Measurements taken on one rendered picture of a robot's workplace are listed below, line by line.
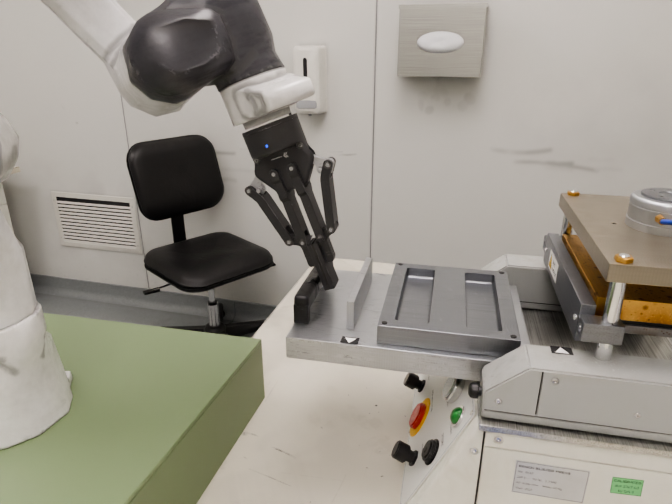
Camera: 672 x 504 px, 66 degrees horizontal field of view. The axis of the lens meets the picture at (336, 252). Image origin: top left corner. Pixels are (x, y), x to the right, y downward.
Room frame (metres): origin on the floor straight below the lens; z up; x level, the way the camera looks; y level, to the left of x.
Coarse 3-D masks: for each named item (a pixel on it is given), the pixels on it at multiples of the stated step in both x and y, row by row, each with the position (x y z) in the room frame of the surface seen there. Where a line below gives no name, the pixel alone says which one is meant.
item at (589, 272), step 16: (576, 240) 0.67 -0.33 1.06; (576, 256) 0.61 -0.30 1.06; (592, 272) 0.56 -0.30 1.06; (592, 288) 0.52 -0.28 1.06; (640, 288) 0.52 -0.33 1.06; (656, 288) 0.52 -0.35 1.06; (624, 304) 0.49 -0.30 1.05; (640, 304) 0.49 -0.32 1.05; (656, 304) 0.48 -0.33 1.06; (624, 320) 0.49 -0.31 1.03; (640, 320) 0.49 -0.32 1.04; (656, 320) 0.48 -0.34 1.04
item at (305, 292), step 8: (312, 272) 0.67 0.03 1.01; (312, 280) 0.64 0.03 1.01; (320, 280) 0.66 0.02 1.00; (304, 288) 0.62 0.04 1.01; (312, 288) 0.62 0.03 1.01; (320, 288) 0.66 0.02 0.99; (296, 296) 0.60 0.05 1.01; (304, 296) 0.60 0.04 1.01; (312, 296) 0.62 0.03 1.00; (296, 304) 0.60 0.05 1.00; (304, 304) 0.59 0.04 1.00; (296, 312) 0.60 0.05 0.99; (304, 312) 0.59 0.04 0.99; (296, 320) 0.60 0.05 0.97; (304, 320) 0.59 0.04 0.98
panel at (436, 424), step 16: (432, 384) 0.67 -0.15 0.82; (416, 400) 0.70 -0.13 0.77; (432, 400) 0.63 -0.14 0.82; (464, 400) 0.52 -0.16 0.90; (432, 416) 0.59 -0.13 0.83; (448, 416) 0.54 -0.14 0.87; (464, 416) 0.49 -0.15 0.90; (416, 432) 0.61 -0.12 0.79; (432, 432) 0.55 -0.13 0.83; (448, 432) 0.51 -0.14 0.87; (416, 448) 0.57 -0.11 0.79; (448, 448) 0.48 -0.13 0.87; (416, 464) 0.54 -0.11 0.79; (432, 464) 0.49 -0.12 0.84; (416, 480) 0.50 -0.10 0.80; (400, 496) 0.52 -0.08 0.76
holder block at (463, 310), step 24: (408, 264) 0.73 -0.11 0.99; (408, 288) 0.68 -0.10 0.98; (432, 288) 0.68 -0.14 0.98; (456, 288) 0.65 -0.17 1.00; (480, 288) 0.68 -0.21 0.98; (504, 288) 0.65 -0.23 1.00; (384, 312) 0.58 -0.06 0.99; (408, 312) 0.61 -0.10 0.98; (432, 312) 0.58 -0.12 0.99; (456, 312) 0.58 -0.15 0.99; (480, 312) 0.61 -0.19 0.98; (504, 312) 0.58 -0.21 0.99; (384, 336) 0.55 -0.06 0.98; (408, 336) 0.54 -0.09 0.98; (432, 336) 0.53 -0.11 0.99; (456, 336) 0.53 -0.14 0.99; (480, 336) 0.52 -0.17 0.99; (504, 336) 0.52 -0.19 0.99
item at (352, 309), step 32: (352, 288) 0.62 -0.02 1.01; (384, 288) 0.70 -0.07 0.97; (512, 288) 0.70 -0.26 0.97; (320, 320) 0.60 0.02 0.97; (352, 320) 0.58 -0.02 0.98; (288, 352) 0.56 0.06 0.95; (320, 352) 0.55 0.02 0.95; (352, 352) 0.54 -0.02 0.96; (384, 352) 0.54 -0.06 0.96; (416, 352) 0.53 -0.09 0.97; (448, 352) 0.53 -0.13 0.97
